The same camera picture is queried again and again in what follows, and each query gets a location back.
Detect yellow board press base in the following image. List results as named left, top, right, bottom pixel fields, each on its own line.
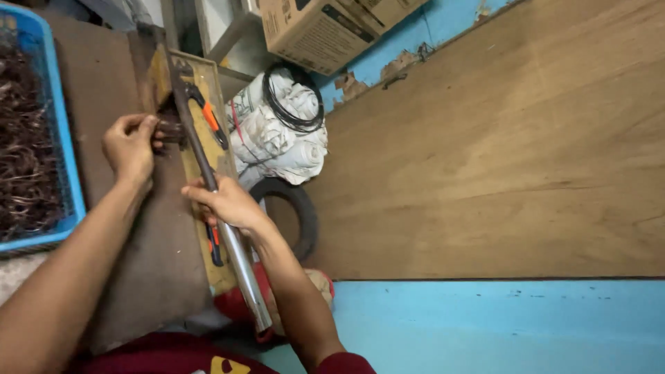
left=148, top=44, right=241, bottom=295

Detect brown table mat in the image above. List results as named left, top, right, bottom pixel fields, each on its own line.
left=44, top=13, right=215, bottom=355

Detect small brown metal piece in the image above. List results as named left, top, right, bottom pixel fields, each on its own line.
left=154, top=118, right=187, bottom=151

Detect black cable coil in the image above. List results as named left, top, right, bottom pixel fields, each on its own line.
left=261, top=62, right=326, bottom=134

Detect grey metal frame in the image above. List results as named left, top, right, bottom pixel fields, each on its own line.
left=158, top=0, right=272, bottom=100

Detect white rolled sack bundle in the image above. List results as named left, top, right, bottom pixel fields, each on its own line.
left=225, top=68, right=329, bottom=191

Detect orange black pliers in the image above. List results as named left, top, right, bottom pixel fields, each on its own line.
left=184, top=83, right=230, bottom=152
left=204, top=222, right=225, bottom=269

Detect person's left hand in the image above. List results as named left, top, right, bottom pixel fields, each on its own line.
left=102, top=113, right=166, bottom=184

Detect heap of brown wire scrap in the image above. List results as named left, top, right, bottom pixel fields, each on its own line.
left=0, top=44, right=74, bottom=243

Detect steel lever with pipe handle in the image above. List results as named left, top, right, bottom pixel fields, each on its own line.
left=165, top=52, right=275, bottom=336

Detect person's maroon shirt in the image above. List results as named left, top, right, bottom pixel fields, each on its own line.
left=66, top=332, right=378, bottom=374

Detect cardboard box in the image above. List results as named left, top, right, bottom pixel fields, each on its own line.
left=258, top=0, right=432, bottom=78

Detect person's right hand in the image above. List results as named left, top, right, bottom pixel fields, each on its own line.
left=180, top=173, right=272, bottom=238

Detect blue plastic crate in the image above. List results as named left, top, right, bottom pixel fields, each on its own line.
left=0, top=2, right=88, bottom=256

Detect black rubber tyre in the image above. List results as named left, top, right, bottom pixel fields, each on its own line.
left=249, top=177, right=320, bottom=264

